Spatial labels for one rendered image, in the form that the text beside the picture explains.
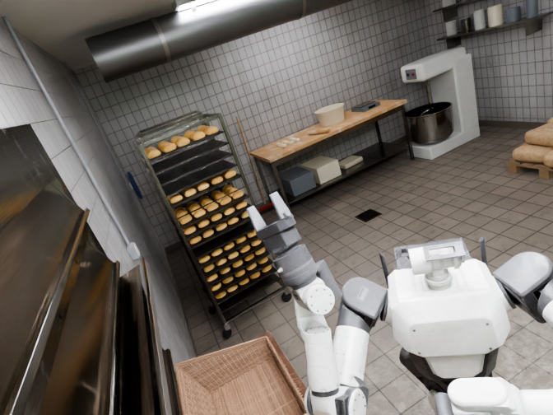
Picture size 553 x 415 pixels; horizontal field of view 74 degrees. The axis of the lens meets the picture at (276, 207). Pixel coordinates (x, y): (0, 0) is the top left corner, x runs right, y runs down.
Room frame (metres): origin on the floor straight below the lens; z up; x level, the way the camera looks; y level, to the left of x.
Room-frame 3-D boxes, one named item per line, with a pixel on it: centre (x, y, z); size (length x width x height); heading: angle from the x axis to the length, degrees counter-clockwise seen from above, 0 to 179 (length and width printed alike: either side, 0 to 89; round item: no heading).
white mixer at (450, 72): (5.19, -2.70, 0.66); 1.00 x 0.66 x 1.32; 106
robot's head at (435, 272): (0.75, -0.32, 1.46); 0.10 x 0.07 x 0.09; 70
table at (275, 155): (5.15, -1.06, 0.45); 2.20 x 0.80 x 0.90; 106
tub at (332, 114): (5.26, -1.18, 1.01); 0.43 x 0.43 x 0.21
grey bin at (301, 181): (4.96, -0.39, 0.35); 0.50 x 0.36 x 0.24; 15
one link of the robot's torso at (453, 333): (0.81, -0.35, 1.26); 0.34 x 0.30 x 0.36; 70
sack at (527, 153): (3.60, -3.00, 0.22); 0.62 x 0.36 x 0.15; 111
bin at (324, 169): (5.07, -0.79, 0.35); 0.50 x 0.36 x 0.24; 17
